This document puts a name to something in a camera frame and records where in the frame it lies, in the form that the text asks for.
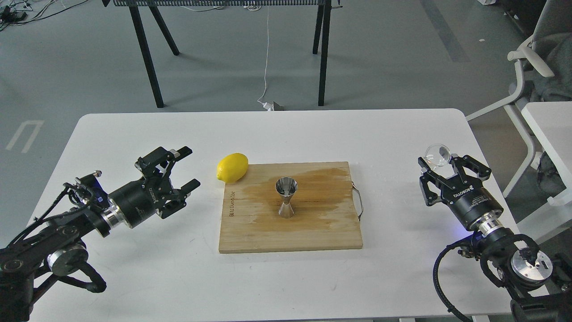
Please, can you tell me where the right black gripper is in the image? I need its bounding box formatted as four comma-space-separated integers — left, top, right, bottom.
418, 154, 505, 232

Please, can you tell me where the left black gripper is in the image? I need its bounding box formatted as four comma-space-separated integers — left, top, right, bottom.
109, 146, 201, 228

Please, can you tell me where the small clear glass cup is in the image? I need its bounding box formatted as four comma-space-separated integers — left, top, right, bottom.
424, 144, 451, 170

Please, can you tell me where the steel jigger measuring cup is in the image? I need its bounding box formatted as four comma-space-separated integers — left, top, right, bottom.
275, 177, 298, 219

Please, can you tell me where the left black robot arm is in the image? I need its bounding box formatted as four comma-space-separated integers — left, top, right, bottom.
0, 146, 200, 322

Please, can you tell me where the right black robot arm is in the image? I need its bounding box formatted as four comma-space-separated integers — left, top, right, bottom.
417, 154, 572, 322

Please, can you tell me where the yellow lemon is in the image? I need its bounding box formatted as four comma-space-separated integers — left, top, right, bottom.
216, 153, 249, 183

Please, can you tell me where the wooden cutting board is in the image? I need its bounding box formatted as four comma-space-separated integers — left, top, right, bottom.
219, 161, 363, 254

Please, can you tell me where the white office chair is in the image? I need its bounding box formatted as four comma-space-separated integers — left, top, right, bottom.
466, 0, 571, 197

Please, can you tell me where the white hanging cable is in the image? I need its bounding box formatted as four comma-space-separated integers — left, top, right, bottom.
257, 4, 284, 111

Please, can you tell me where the black metal table frame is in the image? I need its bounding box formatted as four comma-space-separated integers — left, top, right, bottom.
101, 0, 343, 110

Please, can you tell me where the floor cables and adapter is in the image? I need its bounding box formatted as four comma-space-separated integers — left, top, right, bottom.
0, 0, 90, 31

